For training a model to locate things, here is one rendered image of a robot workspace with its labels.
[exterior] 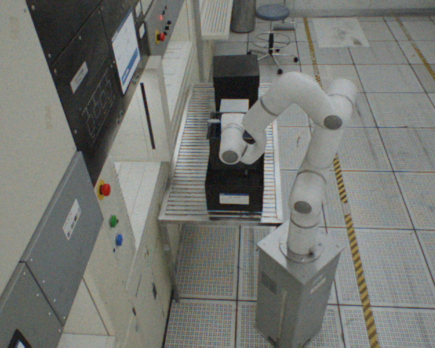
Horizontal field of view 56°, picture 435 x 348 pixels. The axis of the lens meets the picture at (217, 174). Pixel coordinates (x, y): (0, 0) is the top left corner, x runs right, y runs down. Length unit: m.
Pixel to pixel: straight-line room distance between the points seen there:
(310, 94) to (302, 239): 0.69
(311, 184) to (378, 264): 1.42
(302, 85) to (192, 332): 1.64
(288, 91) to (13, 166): 0.83
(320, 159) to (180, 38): 2.14
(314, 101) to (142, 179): 1.06
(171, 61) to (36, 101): 2.17
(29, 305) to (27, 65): 0.50
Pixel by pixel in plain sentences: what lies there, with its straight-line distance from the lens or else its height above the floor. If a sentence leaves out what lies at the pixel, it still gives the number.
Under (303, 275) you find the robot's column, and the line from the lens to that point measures 1.81.
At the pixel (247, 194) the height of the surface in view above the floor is 0.88.
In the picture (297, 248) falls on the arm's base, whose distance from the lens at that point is 1.82.
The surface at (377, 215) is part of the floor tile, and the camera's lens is 3.17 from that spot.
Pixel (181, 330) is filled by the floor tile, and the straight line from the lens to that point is 2.54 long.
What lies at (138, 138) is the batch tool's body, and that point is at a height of 1.02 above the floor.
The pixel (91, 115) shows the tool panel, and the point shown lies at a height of 1.58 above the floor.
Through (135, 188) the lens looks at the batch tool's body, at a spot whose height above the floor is 0.87.
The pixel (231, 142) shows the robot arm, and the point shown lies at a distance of 1.55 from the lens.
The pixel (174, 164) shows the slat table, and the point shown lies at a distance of 2.29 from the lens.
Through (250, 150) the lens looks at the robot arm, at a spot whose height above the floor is 1.24.
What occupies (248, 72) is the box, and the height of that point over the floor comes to 1.01.
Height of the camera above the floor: 2.24
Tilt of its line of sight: 42 degrees down
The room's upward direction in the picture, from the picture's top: 3 degrees counter-clockwise
